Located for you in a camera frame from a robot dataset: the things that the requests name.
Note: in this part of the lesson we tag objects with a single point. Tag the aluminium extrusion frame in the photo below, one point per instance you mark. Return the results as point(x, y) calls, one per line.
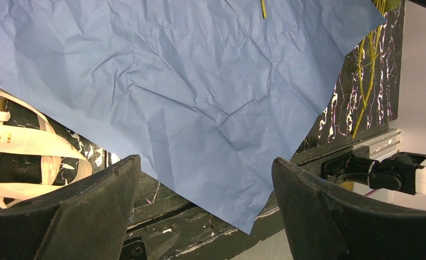
point(379, 146)

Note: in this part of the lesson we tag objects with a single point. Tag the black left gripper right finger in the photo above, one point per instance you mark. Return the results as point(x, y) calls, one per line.
point(325, 221)

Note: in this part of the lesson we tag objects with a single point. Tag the blue wrapping paper sheet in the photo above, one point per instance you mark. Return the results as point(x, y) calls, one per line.
point(208, 93)

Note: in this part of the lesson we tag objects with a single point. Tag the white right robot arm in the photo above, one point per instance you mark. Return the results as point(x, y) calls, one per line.
point(404, 172)

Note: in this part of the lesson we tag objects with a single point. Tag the brown pink fake flower bunch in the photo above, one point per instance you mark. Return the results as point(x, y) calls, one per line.
point(263, 9)

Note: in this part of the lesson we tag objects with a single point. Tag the yellow fake flower bunch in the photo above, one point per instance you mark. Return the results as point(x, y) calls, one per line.
point(378, 69)

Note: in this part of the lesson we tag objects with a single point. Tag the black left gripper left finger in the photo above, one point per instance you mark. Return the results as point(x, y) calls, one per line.
point(86, 219)

